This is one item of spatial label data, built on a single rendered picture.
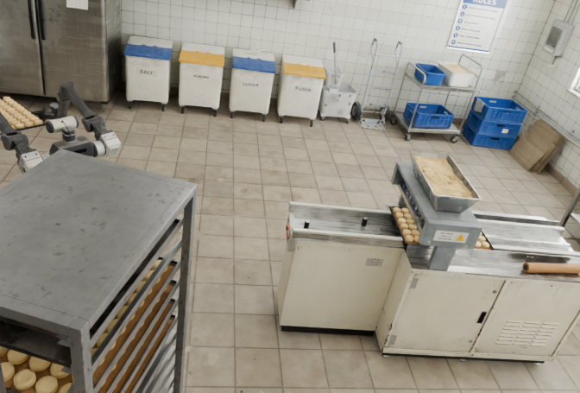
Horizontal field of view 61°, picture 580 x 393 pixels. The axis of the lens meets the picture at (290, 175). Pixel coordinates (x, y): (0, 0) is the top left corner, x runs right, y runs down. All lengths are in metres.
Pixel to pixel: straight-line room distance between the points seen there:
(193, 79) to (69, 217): 4.93
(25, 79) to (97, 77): 0.79
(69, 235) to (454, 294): 2.51
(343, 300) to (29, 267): 2.45
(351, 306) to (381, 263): 0.41
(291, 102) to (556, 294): 4.00
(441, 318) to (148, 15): 5.08
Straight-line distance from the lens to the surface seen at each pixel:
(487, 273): 3.31
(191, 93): 6.35
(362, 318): 3.58
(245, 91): 6.32
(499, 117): 7.30
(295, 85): 6.33
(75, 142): 3.00
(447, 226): 2.95
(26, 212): 1.49
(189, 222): 1.65
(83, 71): 6.19
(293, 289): 3.31
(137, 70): 6.32
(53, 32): 6.14
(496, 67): 7.86
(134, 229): 1.40
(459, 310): 3.47
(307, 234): 3.04
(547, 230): 3.98
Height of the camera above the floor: 2.67
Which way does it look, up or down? 30 degrees down
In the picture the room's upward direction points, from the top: 10 degrees clockwise
